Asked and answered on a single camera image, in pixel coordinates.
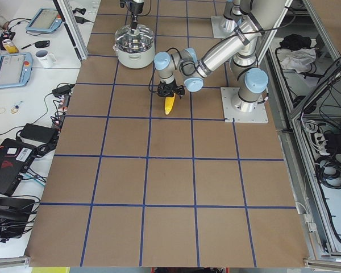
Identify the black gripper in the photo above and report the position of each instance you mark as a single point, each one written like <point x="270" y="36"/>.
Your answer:
<point x="170" y="86"/>
<point x="134" y="9"/>

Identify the yellow corn cob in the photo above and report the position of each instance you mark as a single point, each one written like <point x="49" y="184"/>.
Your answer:
<point x="169" y="103"/>

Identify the glass pot lid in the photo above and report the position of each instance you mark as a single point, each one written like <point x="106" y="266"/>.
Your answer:
<point x="140" y="41"/>

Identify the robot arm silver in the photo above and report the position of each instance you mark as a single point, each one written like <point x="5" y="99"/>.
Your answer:
<point x="243" y="22"/>
<point x="231" y="10"/>

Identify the white steel cooking pot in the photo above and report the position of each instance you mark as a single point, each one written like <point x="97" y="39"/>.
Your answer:
<point x="136" y="60"/>

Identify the teach pendant far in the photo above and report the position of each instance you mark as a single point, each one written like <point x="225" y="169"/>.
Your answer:
<point x="46" y="20"/>

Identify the teach pendant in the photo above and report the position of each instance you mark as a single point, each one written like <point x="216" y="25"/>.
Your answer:
<point x="46" y="20"/>
<point x="15" y="69"/>

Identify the white mug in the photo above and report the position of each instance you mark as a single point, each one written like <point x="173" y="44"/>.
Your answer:
<point x="45" y="58"/>

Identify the black power adapter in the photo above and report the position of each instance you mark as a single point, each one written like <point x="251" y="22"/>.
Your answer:
<point x="62" y="90"/>

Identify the yellow drink can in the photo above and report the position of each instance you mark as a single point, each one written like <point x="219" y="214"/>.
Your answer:
<point x="9" y="46"/>

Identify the teach pendant near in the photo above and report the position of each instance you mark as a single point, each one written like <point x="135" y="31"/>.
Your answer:
<point x="15" y="69"/>

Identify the large black power brick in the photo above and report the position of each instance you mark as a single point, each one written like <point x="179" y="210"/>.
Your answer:
<point x="39" y="133"/>

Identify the black laptop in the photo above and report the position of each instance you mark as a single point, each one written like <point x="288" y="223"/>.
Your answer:
<point x="15" y="159"/>

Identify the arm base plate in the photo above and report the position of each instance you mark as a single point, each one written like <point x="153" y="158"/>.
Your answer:
<point x="222" y="27"/>
<point x="236" y="110"/>

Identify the aluminium frame post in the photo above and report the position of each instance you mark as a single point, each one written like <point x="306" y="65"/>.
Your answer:
<point x="65" y="12"/>

